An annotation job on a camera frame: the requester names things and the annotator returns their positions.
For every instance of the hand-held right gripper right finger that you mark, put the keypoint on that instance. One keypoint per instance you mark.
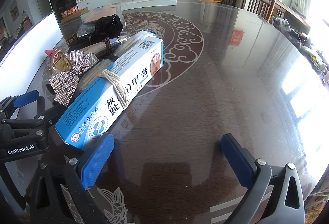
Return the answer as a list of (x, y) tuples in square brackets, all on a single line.
[(237, 159)]

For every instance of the red boxes in carton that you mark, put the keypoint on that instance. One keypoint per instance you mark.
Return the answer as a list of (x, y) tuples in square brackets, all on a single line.
[(70, 11)]

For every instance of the floral patterned cloth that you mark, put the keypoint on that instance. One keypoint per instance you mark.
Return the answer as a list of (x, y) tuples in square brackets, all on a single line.
[(317, 206)]

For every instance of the amber claw hair clip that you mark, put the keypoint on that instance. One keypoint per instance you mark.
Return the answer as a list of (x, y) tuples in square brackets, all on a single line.
[(60, 64)]

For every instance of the blue and white medicine box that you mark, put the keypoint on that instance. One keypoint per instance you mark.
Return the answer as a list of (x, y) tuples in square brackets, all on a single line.
[(133, 77)]

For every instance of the wooden bench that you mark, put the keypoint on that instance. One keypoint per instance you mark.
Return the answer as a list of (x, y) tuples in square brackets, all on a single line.
[(259, 3)]

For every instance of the white panel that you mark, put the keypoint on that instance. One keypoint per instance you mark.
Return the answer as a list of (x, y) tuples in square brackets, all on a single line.
[(30, 44)]

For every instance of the black velvet scrunchie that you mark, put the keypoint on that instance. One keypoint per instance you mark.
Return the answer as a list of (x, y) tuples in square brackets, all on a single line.
[(108, 25)]

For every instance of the plastic-wrapped orange package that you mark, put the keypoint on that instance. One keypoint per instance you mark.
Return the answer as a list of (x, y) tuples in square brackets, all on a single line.
[(102, 12)]

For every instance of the rhinestone bow hair clip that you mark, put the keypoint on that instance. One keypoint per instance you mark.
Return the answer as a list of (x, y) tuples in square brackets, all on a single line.
[(64, 85)]

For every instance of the clear perfume bottle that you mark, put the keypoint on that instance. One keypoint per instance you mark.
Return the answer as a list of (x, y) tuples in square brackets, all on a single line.
[(90, 48)]

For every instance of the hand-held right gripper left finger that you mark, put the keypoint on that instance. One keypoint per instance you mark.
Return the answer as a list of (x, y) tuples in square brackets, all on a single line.
[(99, 159)]

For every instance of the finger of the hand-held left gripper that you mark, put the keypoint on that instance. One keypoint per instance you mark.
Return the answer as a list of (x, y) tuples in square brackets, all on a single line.
[(51, 113), (24, 99)]

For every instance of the framed wall picture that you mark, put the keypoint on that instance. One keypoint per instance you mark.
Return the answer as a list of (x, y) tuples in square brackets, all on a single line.
[(14, 9)]

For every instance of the pile of assorted clutter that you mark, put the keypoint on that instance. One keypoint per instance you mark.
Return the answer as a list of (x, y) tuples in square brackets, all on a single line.
[(300, 36)]

